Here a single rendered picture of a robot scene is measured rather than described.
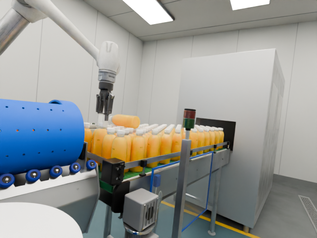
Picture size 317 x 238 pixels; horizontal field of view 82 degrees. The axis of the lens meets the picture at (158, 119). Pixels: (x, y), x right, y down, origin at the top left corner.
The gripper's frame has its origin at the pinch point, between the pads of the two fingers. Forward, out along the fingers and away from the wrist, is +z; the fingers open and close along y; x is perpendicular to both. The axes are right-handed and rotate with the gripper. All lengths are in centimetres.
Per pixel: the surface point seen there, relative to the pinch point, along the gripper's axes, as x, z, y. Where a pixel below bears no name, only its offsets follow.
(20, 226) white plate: -48, 12, 53
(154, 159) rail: 21.1, 18.3, 21.4
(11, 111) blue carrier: -41.8, -2.5, 13.3
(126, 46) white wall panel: 277, -187, -327
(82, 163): -11.8, 20.0, 4.5
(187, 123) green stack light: 23.9, -3.5, 37.6
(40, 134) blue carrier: -34.2, 4.2, 16.1
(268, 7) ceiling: 330, -229, 8
